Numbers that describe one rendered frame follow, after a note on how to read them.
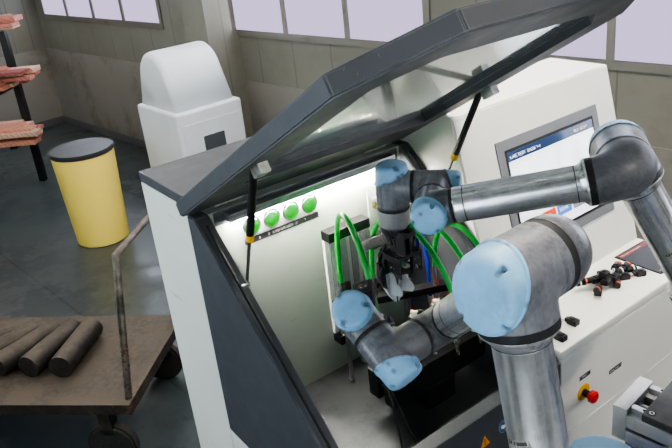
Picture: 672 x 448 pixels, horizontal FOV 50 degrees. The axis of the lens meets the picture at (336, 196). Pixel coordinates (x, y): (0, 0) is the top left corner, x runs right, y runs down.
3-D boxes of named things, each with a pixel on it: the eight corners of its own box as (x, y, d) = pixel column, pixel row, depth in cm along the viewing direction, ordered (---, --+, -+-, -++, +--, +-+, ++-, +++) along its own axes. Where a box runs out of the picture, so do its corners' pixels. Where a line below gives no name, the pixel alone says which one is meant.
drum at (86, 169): (116, 218, 563) (95, 133, 536) (145, 233, 530) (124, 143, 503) (62, 239, 536) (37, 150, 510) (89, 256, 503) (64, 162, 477)
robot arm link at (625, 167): (671, 208, 133) (415, 248, 148) (660, 186, 142) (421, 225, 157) (663, 151, 129) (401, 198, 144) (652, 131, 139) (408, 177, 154)
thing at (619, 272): (603, 303, 205) (604, 287, 203) (571, 290, 213) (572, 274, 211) (648, 274, 217) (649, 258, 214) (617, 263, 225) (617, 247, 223)
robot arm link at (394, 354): (443, 351, 129) (405, 305, 134) (398, 380, 123) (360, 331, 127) (429, 372, 135) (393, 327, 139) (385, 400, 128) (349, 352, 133)
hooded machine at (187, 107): (262, 209, 549) (235, 41, 500) (201, 236, 515) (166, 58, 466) (215, 192, 593) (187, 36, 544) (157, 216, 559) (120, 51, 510)
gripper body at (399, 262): (400, 283, 166) (396, 236, 161) (376, 271, 172) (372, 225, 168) (424, 271, 170) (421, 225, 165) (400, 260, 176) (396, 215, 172)
